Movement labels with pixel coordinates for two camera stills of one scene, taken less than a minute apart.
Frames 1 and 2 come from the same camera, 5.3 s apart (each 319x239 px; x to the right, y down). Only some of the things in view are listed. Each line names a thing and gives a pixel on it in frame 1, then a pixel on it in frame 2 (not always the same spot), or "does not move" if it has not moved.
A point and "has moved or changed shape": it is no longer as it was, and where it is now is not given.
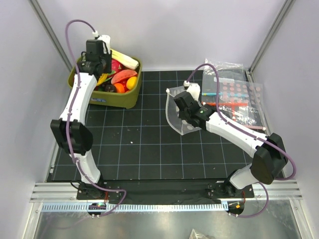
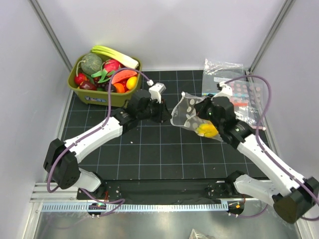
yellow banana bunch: [102, 77] -> [207, 129]
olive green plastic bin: [129, 99] does not move
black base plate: [162, 189] does not move
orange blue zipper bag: [233, 91] does not move
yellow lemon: [131, 82] does not move
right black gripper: [181, 114] -> [200, 107]
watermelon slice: [122, 74] does not move
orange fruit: [119, 87] does not move
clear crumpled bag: [230, 74] does not move
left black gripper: [108, 69] -> [163, 114]
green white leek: [127, 61] does not move
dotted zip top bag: [181, 125] has moved or changed shape
